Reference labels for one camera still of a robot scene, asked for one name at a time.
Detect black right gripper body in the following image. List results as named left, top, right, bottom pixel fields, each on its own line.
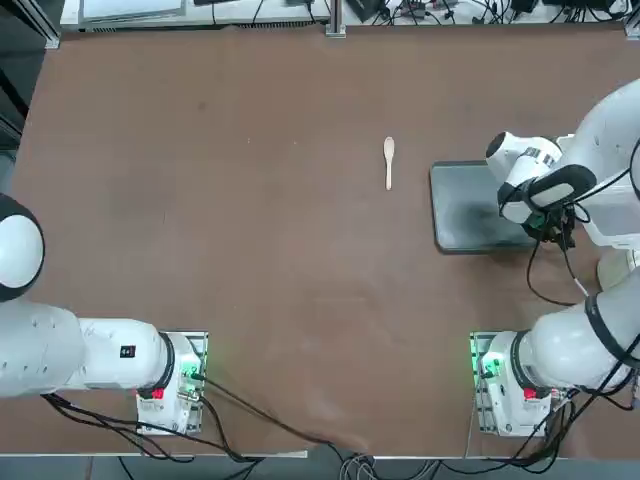
left=523, top=205, right=577, bottom=250

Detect translucent plastic container lid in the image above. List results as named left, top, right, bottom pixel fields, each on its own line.
left=579, top=182, right=640, bottom=251

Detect dark grey rectangular tray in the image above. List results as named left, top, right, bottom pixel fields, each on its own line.
left=428, top=159, right=544, bottom=255

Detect small wooden spoon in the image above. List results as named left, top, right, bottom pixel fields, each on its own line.
left=383, top=136, right=398, bottom=191

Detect white paper sheets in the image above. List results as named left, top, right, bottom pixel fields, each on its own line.
left=59, top=0, right=217, bottom=26

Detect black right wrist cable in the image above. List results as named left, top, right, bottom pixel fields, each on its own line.
left=525, top=199, right=594, bottom=307

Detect aluminium frame post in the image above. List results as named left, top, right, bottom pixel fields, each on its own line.
left=324, top=0, right=347, bottom=37

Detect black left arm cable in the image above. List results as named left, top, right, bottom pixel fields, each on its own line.
left=197, top=372, right=374, bottom=454

